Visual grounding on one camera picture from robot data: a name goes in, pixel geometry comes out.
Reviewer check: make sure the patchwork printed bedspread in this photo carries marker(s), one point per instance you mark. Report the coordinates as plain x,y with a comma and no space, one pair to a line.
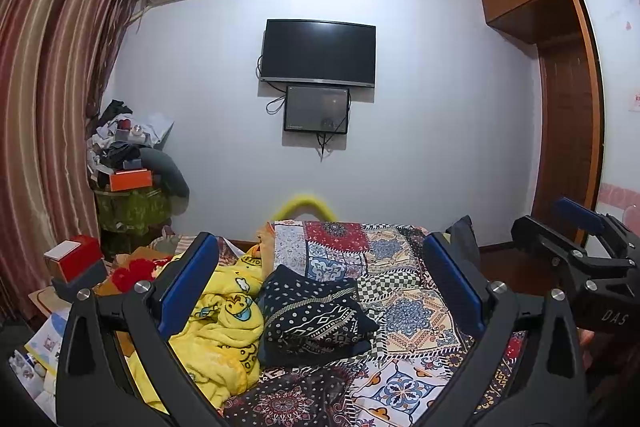
410,307

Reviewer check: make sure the red plush toy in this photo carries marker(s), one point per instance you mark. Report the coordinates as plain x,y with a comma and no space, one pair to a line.
125,277

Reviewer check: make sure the striped brown curtain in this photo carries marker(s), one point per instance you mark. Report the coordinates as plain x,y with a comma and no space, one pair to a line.
50,107

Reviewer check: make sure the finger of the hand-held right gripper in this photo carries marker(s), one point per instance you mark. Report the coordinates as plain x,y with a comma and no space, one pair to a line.
550,244
580,213

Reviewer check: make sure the large black wall television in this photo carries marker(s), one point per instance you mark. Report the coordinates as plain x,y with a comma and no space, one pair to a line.
320,52

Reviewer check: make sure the small black wall monitor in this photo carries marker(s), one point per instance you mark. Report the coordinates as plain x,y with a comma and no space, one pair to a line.
315,109

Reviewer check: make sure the grey neck pillow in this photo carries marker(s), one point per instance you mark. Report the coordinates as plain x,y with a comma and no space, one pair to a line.
167,169

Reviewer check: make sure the dark grey box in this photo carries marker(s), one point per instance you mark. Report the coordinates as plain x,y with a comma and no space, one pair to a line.
70,289

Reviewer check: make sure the pile of clutter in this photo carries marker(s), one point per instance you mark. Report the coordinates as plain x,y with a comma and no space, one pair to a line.
120,132

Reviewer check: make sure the red and white box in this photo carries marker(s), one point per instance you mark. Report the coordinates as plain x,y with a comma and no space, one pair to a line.
80,257

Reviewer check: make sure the navy patterned hoodie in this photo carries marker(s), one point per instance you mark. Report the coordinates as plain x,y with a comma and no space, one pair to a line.
310,317

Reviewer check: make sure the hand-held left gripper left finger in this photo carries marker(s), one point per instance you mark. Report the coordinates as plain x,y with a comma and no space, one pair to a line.
192,267

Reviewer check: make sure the yellow cartoon blanket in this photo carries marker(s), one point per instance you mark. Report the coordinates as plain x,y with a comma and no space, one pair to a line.
220,332

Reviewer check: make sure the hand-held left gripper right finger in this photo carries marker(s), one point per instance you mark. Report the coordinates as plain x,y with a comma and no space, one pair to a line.
452,277

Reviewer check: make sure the orange cloth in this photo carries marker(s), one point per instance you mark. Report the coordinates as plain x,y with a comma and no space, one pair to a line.
265,247

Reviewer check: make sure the printed paper packets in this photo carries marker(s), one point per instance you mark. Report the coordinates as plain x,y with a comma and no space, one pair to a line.
47,337

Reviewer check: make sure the yellow plush hoop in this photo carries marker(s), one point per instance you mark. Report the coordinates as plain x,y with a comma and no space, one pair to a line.
300,201

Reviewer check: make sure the orange box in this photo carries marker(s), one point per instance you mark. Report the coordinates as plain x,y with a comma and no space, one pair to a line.
131,179

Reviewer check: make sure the dark blue pillow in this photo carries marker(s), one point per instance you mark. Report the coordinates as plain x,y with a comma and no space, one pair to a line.
462,232

